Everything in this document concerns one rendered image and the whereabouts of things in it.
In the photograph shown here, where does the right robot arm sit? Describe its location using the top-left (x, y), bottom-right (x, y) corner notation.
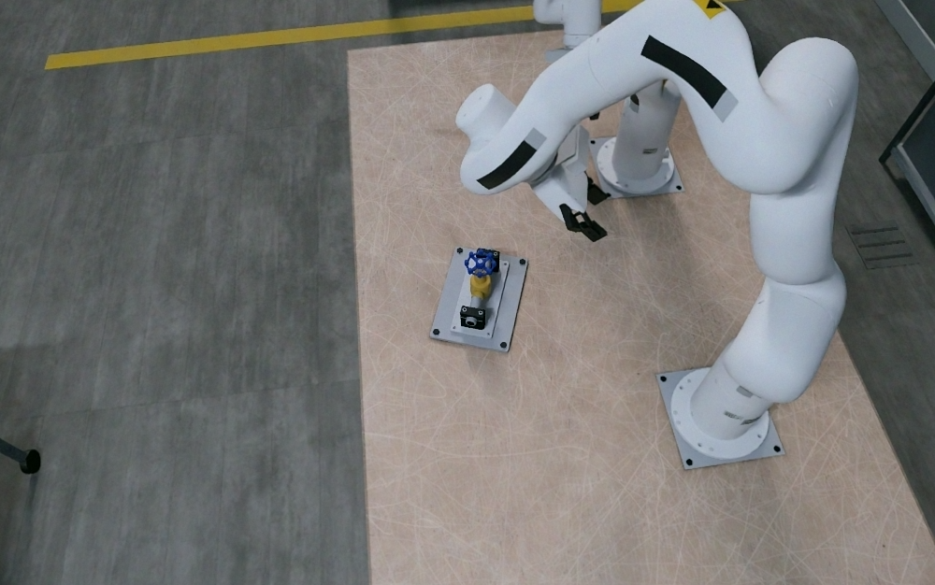
top-left (533, 0), bottom-right (681, 193)

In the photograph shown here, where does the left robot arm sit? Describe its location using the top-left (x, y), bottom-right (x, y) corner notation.
top-left (455, 0), bottom-right (858, 460)

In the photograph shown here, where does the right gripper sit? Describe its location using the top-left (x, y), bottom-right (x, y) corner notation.
top-left (566, 46), bottom-right (600, 121)

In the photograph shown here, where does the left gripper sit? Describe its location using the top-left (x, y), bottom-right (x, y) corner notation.
top-left (527, 162), bottom-right (608, 242)

